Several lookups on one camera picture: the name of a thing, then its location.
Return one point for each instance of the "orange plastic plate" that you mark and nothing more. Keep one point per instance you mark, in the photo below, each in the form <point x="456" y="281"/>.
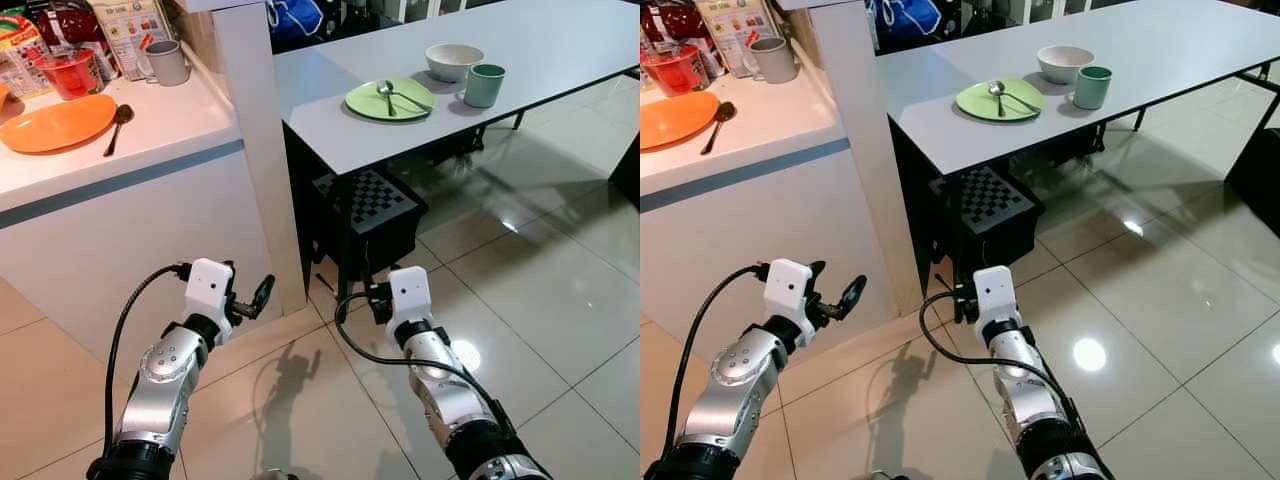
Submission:
<point x="675" y="118"/>
<point x="55" y="125"/>

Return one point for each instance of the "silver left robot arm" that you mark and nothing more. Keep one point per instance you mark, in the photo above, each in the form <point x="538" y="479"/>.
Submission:
<point x="165" y="375"/>
<point x="735" y="380"/>

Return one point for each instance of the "white kitchen counter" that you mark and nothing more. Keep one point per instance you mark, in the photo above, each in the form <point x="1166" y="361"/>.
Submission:
<point x="130" y="220"/>
<point x="760" y="230"/>

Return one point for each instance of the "checkerboard sheet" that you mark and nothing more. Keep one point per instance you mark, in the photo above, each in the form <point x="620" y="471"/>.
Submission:
<point x="980" y="192"/>
<point x="365" y="195"/>

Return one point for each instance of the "green plate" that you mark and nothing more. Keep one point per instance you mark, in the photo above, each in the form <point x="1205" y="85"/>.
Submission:
<point x="975" y="103"/>
<point x="365" y="102"/>

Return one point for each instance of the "grey mug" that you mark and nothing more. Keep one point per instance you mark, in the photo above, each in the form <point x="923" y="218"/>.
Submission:
<point x="775" y="62"/>
<point x="168" y="62"/>

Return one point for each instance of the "metal spoon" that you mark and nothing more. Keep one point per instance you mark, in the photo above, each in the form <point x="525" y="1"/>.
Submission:
<point x="996" y="88"/>
<point x="385" y="88"/>

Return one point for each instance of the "black storage bin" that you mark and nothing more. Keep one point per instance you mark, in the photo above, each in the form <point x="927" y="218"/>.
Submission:
<point x="1255" y="180"/>
<point x="628" y="170"/>

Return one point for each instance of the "green mug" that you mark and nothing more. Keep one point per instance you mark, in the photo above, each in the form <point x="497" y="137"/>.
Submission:
<point x="1092" y="90"/>
<point x="484" y="88"/>

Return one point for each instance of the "red transparent plastic cup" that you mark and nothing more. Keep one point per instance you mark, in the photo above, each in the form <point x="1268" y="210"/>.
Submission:
<point x="678" y="72"/>
<point x="72" y="75"/>

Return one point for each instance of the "white bowl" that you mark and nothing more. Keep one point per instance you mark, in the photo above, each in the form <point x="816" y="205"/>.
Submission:
<point x="1065" y="62"/>
<point x="455" y="62"/>

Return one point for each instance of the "blue bag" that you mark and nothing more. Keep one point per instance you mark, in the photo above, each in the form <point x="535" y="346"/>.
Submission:
<point x="295" y="20"/>
<point x="905" y="18"/>

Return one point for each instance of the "white printed food bag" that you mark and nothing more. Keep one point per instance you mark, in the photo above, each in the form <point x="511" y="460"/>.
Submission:
<point x="125" y="30"/>
<point x="730" y="25"/>

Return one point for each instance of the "dark red food package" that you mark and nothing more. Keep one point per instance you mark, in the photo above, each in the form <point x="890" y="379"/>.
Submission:
<point x="668" y="18"/>
<point x="65" y="20"/>

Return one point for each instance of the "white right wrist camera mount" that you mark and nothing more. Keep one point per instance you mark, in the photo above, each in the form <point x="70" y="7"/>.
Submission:
<point x="993" y="295"/>
<point x="410" y="295"/>

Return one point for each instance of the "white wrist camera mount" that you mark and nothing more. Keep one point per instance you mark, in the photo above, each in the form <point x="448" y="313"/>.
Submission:
<point x="410" y="295"/>
<point x="787" y="287"/>
<point x="993" y="295"/>
<point x="207" y="285"/>

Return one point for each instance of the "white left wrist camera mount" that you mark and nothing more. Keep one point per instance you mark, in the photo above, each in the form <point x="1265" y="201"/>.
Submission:
<point x="207" y="285"/>
<point x="787" y="287"/>

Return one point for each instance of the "black table frame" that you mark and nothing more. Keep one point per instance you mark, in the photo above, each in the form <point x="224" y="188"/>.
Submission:
<point x="955" y="235"/>
<point x="345" y="240"/>

